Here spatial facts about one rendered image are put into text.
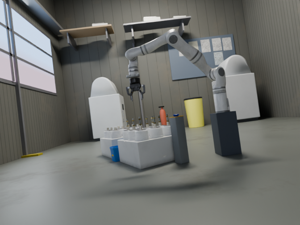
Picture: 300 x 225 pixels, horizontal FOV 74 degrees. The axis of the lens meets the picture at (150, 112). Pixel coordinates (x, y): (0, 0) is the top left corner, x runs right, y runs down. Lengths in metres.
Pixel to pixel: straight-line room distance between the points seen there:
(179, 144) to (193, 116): 2.88
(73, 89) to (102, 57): 0.99
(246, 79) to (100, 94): 2.87
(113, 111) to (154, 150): 2.62
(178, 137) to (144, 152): 0.25
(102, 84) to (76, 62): 1.23
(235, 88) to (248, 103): 0.40
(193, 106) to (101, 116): 1.84
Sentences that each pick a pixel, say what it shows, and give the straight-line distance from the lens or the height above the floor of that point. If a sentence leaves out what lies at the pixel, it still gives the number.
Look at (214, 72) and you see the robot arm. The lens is 1.52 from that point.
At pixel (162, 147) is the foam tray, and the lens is 1.43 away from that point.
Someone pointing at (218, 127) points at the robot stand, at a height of 0.20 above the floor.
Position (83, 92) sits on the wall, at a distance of 4.90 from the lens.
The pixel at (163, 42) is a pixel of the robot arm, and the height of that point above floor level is 0.84.
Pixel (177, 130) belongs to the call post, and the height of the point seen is 0.22.
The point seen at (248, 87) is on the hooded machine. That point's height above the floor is 0.66.
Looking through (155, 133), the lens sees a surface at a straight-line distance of 1.44.
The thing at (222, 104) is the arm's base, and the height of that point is 0.35.
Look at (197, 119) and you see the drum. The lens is 4.22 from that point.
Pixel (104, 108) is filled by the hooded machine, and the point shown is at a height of 0.61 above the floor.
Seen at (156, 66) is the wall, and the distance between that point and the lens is 4.81.
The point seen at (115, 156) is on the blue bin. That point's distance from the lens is 1.73.
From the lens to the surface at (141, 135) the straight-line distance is 1.39.
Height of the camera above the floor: 0.33
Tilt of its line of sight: 1 degrees up
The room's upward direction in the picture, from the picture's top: 7 degrees counter-clockwise
